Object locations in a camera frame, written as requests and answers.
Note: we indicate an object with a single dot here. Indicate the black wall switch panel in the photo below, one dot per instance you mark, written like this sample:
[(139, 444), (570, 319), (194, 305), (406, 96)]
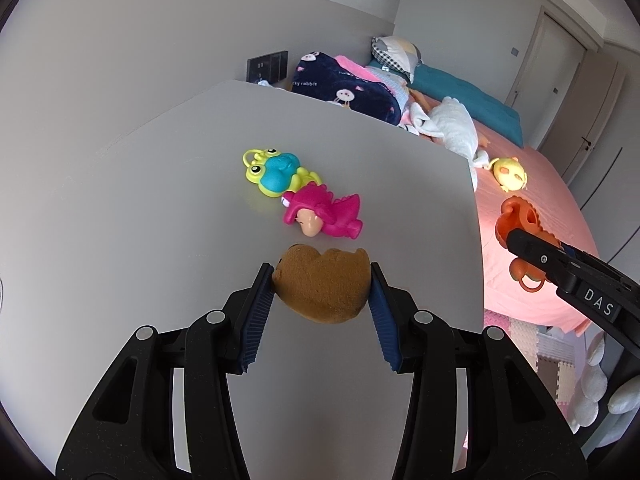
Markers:
[(267, 65)]

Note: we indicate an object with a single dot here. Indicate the pink dinosaur toy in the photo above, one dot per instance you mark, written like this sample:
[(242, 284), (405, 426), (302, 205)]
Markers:
[(330, 212)]

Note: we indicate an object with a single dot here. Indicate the white fluffy cushion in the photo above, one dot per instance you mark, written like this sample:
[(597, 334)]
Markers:
[(590, 385)]

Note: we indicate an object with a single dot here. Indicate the checkered pillow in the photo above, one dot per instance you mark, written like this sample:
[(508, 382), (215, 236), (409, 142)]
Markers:
[(397, 55)]

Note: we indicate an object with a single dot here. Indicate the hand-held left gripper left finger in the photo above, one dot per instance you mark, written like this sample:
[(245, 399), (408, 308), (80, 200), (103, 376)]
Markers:
[(257, 315)]

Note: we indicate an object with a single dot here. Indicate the navy printed blanket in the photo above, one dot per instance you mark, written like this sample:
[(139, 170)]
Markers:
[(335, 85)]

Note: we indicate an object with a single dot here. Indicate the yellow chick plush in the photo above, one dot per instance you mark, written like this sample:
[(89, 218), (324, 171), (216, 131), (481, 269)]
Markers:
[(510, 174)]

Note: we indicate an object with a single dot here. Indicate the brown heart-shaped sponge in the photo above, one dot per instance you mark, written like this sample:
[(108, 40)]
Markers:
[(322, 280)]

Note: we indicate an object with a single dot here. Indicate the white plush toy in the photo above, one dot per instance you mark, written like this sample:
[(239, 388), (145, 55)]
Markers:
[(457, 127)]

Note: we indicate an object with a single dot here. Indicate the pink blanket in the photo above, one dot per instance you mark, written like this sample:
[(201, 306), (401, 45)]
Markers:
[(357, 70)]

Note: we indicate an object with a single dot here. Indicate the orange plastic toy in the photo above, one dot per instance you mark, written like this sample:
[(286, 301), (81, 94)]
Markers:
[(520, 215)]

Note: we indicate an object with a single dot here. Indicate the beige door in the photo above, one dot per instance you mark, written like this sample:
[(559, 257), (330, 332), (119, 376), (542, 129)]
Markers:
[(550, 60)]

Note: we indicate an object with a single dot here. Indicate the pastel foam floor mat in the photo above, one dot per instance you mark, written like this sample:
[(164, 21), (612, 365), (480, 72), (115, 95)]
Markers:
[(545, 360)]

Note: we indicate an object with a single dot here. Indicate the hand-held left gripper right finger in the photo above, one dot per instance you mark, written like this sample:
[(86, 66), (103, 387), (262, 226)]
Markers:
[(382, 315)]

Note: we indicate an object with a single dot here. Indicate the green and blue frog toy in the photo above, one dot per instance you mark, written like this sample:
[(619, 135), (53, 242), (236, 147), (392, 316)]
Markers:
[(275, 172)]

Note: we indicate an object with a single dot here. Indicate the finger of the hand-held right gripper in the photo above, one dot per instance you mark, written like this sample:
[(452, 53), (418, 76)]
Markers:
[(595, 265), (537, 255)]

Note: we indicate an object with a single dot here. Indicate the teal bedding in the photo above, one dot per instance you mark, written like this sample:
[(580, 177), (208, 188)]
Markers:
[(470, 100)]

